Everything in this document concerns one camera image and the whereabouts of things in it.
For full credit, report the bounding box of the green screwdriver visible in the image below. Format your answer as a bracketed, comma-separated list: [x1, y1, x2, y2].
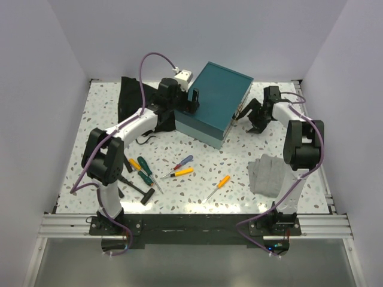
[138, 170, 154, 187]
[137, 156, 163, 194]

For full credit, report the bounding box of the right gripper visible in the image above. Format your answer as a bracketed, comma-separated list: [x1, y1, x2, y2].
[239, 99, 273, 135]

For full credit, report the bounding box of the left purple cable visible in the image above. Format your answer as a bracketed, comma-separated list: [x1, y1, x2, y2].
[69, 52, 180, 258]

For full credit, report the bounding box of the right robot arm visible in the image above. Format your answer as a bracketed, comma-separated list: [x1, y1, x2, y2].
[237, 86, 324, 235]

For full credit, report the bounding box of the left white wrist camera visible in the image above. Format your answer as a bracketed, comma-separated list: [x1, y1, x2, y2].
[173, 67, 193, 91]

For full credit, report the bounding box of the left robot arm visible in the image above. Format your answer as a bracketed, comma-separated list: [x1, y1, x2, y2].
[81, 78, 199, 234]

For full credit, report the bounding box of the black T-handle tool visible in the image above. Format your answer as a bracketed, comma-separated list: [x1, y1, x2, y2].
[118, 176, 155, 206]

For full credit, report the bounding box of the orange screwdriver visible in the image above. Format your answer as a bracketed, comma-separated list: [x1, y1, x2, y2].
[162, 167, 194, 179]
[202, 175, 230, 204]
[128, 158, 141, 171]

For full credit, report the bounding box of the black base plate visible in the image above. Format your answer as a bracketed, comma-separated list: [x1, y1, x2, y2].
[86, 212, 302, 255]

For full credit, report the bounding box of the black cloth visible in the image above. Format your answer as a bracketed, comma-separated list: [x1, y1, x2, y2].
[117, 77, 175, 133]

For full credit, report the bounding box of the grey folded cloth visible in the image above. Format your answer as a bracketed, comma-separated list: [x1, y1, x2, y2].
[248, 154, 286, 199]

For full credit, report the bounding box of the blue red screwdriver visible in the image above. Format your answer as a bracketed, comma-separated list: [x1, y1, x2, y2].
[173, 155, 193, 170]

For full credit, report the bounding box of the teal metal box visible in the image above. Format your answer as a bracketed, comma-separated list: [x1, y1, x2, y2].
[174, 62, 254, 149]

